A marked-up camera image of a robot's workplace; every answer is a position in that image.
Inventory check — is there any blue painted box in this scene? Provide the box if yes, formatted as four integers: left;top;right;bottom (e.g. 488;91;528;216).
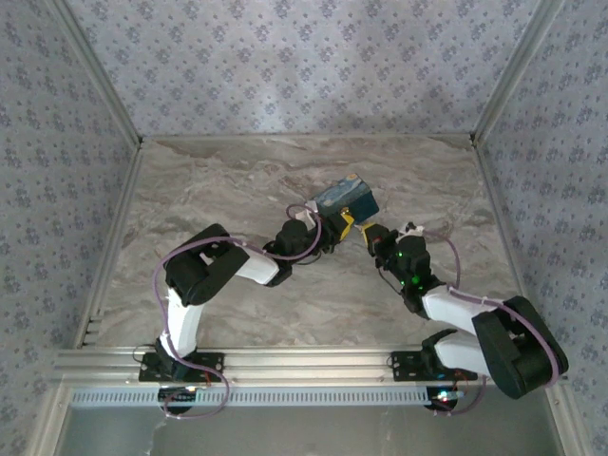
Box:
311;174;380;224

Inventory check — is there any black controller board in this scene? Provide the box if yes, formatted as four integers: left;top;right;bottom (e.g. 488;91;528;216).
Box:
159;385;199;406
425;387;466;412

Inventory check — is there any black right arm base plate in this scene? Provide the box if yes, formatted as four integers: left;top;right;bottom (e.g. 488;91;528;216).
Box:
390;350;476;382

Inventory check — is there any aluminium side rail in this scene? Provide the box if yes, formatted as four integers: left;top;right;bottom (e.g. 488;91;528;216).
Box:
74;141;144;349
473;141;529;298

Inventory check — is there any long aluminium base rail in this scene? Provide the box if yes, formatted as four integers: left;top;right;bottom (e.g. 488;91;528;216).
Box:
54;346;571;384

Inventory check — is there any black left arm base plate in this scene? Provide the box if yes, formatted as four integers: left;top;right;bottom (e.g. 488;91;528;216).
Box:
139;351;225;383

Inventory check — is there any grey slotted cable duct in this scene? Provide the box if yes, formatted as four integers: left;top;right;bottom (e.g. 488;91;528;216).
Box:
70;387;460;409

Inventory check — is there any aluminium corner post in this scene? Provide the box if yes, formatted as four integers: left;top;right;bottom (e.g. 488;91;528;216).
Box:
50;0;144;149
470;0;567;146

